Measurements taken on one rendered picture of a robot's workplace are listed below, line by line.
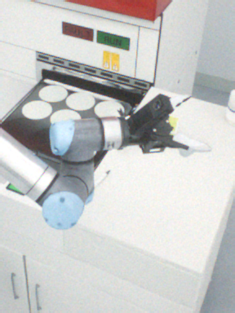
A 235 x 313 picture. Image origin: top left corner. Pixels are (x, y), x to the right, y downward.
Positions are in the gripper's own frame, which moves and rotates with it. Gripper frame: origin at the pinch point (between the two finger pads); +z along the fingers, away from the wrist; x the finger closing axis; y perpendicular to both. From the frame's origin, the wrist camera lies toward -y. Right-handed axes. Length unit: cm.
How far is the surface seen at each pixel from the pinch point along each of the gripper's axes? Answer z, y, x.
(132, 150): -8.1, 27.4, -8.7
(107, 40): -6, 27, -50
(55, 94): -22, 47, -44
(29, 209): -39.3, 27.8, 5.2
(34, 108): -31, 46, -38
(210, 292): 43, 117, 15
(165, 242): -10.4, 17.8, 21.5
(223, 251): 58, 121, -2
